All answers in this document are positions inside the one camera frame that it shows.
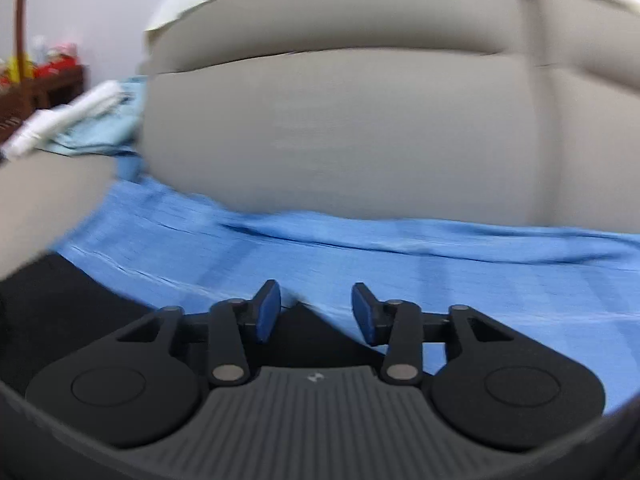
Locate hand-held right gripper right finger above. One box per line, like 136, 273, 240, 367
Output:
351, 282, 521, 387

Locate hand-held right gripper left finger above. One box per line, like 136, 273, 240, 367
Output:
116, 280, 282, 387

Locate black pants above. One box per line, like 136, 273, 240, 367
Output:
0, 252, 381, 398

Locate blue bed sheet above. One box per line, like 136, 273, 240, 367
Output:
52, 172, 640, 417

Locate grey blurred cloth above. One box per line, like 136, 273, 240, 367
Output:
0, 151, 117, 282

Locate light blue cloth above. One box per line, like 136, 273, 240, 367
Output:
42, 76, 149, 157

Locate white blurred object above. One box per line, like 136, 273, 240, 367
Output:
0, 81, 122, 162

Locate dark wooden cabinet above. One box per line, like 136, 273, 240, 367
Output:
0, 64, 89, 145

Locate red toy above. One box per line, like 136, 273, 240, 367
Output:
31, 35, 84, 79

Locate yellow toy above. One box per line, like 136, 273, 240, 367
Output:
4, 51, 35, 84

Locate dark wooden chair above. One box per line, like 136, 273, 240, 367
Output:
0, 0, 52, 83

